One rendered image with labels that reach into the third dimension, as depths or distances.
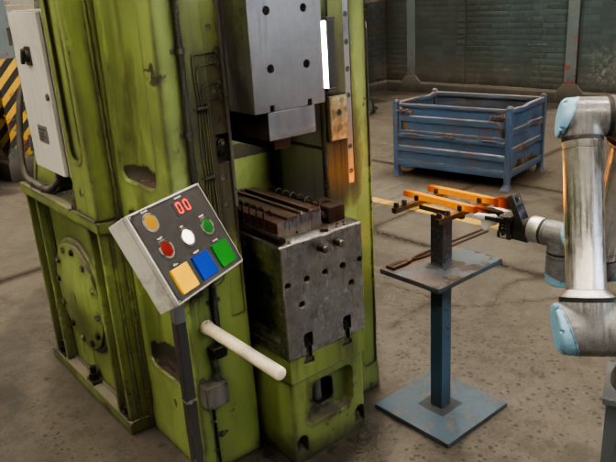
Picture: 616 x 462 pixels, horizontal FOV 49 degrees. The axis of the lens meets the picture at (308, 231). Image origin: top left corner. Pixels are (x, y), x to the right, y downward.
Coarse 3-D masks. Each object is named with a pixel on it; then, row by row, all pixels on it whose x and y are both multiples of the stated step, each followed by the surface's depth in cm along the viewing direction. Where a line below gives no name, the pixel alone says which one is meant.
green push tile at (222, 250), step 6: (222, 240) 207; (216, 246) 204; (222, 246) 206; (228, 246) 208; (216, 252) 203; (222, 252) 205; (228, 252) 207; (222, 258) 204; (228, 258) 206; (234, 258) 208; (222, 264) 203
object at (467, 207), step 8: (408, 192) 275; (416, 192) 273; (424, 200) 269; (432, 200) 266; (440, 200) 263; (448, 200) 261; (456, 208) 258; (464, 208) 255; (472, 208) 252; (480, 208) 249; (488, 208) 248
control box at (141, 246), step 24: (192, 192) 207; (144, 216) 187; (168, 216) 194; (192, 216) 202; (216, 216) 211; (120, 240) 186; (144, 240) 184; (168, 240) 190; (216, 240) 206; (144, 264) 185; (168, 264) 187; (192, 264) 194; (216, 264) 202; (168, 288) 184
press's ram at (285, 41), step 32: (224, 0) 218; (256, 0) 212; (288, 0) 219; (224, 32) 223; (256, 32) 214; (288, 32) 222; (320, 32) 230; (256, 64) 217; (288, 64) 225; (320, 64) 233; (256, 96) 220; (288, 96) 228; (320, 96) 237
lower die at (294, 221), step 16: (240, 192) 269; (272, 192) 269; (240, 208) 256; (272, 208) 251; (288, 208) 246; (320, 208) 248; (272, 224) 239; (288, 224) 240; (304, 224) 245; (320, 224) 250
